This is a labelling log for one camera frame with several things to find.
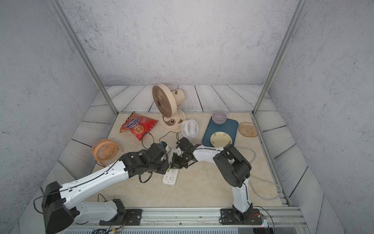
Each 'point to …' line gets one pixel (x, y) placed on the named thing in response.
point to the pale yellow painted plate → (220, 139)
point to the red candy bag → (139, 125)
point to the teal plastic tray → (230, 126)
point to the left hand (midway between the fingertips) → (170, 167)
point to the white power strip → (170, 176)
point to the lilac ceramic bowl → (219, 117)
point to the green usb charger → (163, 144)
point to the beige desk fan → (168, 102)
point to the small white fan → (190, 129)
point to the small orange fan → (104, 149)
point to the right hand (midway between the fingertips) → (170, 168)
